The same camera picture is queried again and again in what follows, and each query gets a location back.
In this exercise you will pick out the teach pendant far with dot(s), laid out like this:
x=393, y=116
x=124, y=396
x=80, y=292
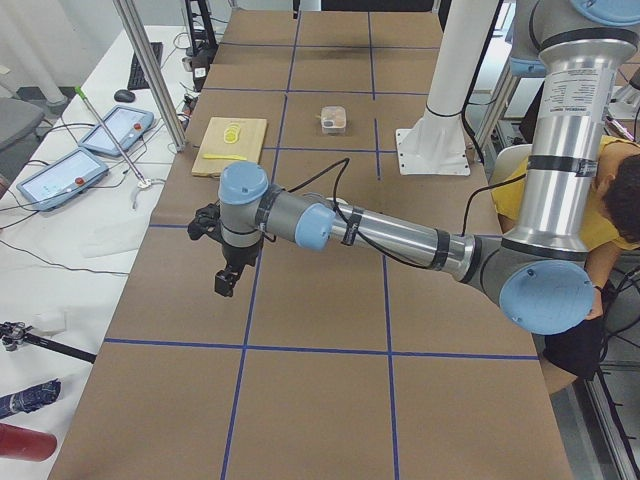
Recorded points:
x=126, y=123

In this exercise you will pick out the person in yellow shirt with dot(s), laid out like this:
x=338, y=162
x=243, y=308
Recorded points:
x=610, y=226

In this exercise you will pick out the red bottle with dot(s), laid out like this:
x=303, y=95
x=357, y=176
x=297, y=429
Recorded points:
x=25, y=444

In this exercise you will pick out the black computer mouse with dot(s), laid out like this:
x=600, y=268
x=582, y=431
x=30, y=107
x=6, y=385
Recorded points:
x=124, y=96

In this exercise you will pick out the wooden cutting board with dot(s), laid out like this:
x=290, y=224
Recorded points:
x=250, y=144

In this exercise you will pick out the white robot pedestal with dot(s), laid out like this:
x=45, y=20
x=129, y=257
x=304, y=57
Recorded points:
x=435, y=145

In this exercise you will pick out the clear plastic egg box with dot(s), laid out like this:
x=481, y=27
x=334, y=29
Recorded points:
x=333, y=120

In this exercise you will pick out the yellow plastic knife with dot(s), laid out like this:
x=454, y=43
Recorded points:
x=229, y=157

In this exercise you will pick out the teach pendant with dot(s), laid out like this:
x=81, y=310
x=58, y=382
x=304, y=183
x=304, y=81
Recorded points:
x=63, y=180
x=126, y=123

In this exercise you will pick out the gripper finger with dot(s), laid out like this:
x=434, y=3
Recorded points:
x=232, y=276
x=222, y=283

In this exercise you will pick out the folded dark umbrella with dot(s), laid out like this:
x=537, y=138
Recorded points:
x=30, y=399

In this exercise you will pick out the aluminium frame post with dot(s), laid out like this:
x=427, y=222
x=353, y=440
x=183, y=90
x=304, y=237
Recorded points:
x=141, y=44

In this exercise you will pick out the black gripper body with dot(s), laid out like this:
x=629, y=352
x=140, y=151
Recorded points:
x=240, y=256

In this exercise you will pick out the lemon slice leftmost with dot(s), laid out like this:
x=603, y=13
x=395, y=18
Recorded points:
x=230, y=138

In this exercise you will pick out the teach pendant near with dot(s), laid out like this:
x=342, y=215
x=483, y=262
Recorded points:
x=63, y=180

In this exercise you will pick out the black tripod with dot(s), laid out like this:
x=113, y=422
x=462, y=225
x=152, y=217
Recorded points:
x=16, y=334

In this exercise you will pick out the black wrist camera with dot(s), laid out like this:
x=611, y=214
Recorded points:
x=206, y=222

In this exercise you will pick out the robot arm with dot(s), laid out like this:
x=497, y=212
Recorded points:
x=341, y=83

